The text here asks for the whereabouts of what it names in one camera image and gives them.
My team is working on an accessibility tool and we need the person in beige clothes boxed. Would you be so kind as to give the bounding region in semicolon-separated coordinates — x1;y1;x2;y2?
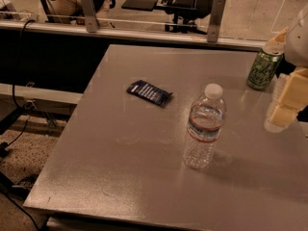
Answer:
49;0;116;27

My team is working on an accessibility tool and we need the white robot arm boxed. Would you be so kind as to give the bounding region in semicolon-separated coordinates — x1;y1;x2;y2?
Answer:
264;4;308;133

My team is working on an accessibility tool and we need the clear plastic water bottle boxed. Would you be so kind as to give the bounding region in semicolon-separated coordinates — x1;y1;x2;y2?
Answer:
183;84;226;169

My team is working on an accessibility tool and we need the right metal rail bracket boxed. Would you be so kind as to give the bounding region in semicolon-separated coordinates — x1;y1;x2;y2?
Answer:
207;0;226;43

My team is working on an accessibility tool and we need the green soda can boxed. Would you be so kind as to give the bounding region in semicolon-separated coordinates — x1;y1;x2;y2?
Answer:
246;49;283;90

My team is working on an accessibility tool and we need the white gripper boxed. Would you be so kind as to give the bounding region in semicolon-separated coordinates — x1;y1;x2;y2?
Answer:
264;59;308;133

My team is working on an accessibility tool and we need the metal rail bracket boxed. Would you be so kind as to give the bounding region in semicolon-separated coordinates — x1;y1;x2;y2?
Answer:
81;0;98;33
207;0;226;43

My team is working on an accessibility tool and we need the dark blue rxbar wrapper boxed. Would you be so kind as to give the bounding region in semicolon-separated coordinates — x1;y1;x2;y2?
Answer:
126;80;172;107

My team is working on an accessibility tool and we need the black power cable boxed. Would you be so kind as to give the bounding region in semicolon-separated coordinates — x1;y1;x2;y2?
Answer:
0;18;37;157

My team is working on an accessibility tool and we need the left metal rail bracket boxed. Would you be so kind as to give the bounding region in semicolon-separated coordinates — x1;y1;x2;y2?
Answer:
81;0;98;33

